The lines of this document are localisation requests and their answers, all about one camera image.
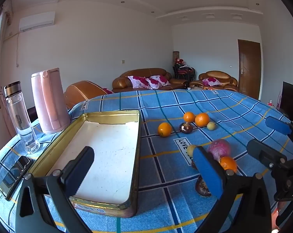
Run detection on brown leather sofa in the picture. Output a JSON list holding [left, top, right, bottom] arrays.
[[112, 68, 189, 93]]

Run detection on white air conditioner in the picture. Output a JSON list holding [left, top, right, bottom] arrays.
[[19, 11, 56, 32]]

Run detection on small smooth orange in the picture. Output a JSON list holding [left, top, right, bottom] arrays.
[[183, 112, 196, 123]]

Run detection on stacked dark chairs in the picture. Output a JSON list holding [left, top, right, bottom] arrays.
[[174, 63, 195, 82]]

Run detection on dark chair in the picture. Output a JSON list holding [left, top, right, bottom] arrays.
[[27, 107, 38, 122]]

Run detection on black smartphone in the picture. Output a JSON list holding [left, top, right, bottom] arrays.
[[0, 155, 34, 201]]

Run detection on brown leather armchair with stripe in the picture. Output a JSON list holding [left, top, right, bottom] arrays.
[[64, 80, 113, 110]]

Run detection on smooth glossy orange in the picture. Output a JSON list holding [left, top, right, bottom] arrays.
[[157, 122, 172, 137]]

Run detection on pink electric kettle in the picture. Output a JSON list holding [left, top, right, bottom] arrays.
[[31, 68, 71, 134]]

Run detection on air conditioner cable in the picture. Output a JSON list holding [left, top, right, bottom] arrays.
[[16, 30, 21, 67]]

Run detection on large bumpy orange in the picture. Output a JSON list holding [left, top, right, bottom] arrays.
[[195, 113, 210, 127]]

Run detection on blue plaid tablecloth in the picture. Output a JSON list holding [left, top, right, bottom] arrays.
[[0, 89, 293, 233]]

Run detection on gold metal tin tray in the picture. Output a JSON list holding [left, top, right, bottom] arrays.
[[30, 110, 142, 218]]

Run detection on pink curtain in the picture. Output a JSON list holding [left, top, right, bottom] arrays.
[[0, 0, 13, 78]]

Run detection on clear glass water bottle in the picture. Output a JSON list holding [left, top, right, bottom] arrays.
[[3, 81, 40, 154]]

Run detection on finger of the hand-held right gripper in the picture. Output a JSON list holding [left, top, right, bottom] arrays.
[[247, 139, 288, 171], [265, 116, 293, 151]]

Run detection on black television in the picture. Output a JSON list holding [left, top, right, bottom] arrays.
[[281, 81, 293, 124]]

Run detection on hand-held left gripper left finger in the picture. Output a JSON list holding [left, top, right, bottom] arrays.
[[15, 146, 96, 233]]

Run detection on brown wooden door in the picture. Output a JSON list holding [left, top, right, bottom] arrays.
[[237, 39, 262, 100]]

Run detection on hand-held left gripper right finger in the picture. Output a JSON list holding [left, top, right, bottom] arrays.
[[192, 146, 273, 233]]

